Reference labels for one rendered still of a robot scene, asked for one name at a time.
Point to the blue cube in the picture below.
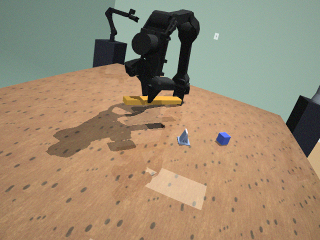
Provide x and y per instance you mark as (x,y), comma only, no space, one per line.
(223,138)

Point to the light blue wedge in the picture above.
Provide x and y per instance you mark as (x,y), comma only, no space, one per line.
(183,139)

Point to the yellow bar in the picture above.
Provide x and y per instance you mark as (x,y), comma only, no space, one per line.
(158,100)

